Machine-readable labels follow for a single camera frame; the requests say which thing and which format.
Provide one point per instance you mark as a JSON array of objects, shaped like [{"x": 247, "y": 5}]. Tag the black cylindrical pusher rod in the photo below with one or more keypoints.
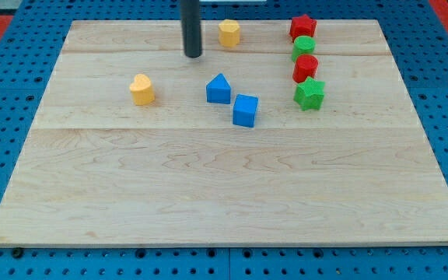
[{"x": 190, "y": 20}]

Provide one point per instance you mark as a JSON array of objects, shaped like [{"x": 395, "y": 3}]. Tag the yellow hexagon block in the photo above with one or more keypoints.
[{"x": 229, "y": 33}]

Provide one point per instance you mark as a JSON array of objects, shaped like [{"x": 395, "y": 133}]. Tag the blue triangle block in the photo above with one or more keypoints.
[{"x": 218, "y": 90}]

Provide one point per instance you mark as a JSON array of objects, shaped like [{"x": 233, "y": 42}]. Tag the yellow heart block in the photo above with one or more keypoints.
[{"x": 142, "y": 90}]

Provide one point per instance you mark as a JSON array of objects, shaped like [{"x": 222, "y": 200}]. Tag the blue cube block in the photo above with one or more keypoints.
[{"x": 244, "y": 110}]

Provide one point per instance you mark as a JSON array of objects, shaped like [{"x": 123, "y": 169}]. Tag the red star block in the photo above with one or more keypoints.
[{"x": 302, "y": 26}]

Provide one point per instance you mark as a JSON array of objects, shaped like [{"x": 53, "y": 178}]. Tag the green cylinder block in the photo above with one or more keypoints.
[{"x": 302, "y": 45}]

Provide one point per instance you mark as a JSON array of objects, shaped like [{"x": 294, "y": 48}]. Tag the red cylinder block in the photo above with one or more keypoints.
[{"x": 305, "y": 66}]

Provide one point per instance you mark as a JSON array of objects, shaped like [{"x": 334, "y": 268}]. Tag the light wooden board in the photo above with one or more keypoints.
[{"x": 96, "y": 170}]

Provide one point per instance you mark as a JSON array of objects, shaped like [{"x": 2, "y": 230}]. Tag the green star block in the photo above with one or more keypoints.
[{"x": 309, "y": 94}]

